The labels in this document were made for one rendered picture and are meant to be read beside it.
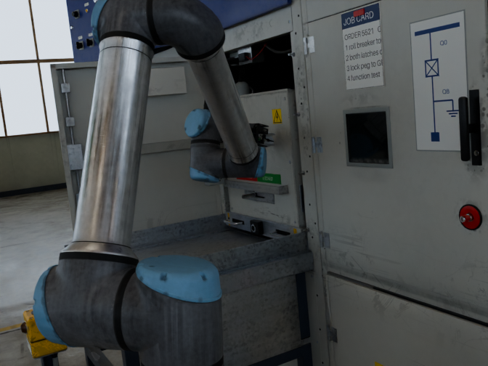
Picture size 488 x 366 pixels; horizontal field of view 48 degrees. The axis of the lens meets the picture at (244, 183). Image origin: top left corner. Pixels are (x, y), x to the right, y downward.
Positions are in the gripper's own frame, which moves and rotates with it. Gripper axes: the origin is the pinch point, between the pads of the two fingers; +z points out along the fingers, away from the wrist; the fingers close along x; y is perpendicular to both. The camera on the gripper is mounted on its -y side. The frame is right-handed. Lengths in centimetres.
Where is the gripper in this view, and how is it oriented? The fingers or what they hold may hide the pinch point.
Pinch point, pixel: (269, 141)
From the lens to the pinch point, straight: 192.4
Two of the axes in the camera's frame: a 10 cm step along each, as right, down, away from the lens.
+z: 7.0, 1.0, 7.0
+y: 7.0, 0.2, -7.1
